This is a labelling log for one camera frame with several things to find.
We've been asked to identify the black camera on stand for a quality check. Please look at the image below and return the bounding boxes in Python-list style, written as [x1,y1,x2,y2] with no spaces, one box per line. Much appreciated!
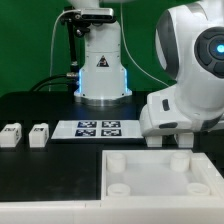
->
[60,7,116,68]

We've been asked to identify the black base cables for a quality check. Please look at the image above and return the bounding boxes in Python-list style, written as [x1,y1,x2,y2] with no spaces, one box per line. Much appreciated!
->
[29,71,81,92]

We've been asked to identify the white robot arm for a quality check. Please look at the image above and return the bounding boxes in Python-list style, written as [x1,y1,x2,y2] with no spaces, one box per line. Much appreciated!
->
[68,0,224,137]

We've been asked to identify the white thin cable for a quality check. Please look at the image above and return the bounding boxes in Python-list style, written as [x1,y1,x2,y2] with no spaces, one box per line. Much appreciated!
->
[48,8,82,92]

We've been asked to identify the white L-shaped fence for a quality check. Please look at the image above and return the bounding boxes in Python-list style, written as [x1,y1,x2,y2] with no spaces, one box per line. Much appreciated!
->
[0,152,224,224]

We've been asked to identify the white square tabletop tray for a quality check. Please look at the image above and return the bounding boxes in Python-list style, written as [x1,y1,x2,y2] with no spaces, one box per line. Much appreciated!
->
[101,150,224,200]

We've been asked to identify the white marker sheet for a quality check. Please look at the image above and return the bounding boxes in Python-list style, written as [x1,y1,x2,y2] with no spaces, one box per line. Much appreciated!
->
[52,120,142,140]

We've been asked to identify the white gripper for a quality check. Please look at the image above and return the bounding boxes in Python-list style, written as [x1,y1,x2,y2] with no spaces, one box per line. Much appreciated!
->
[139,86,224,137]

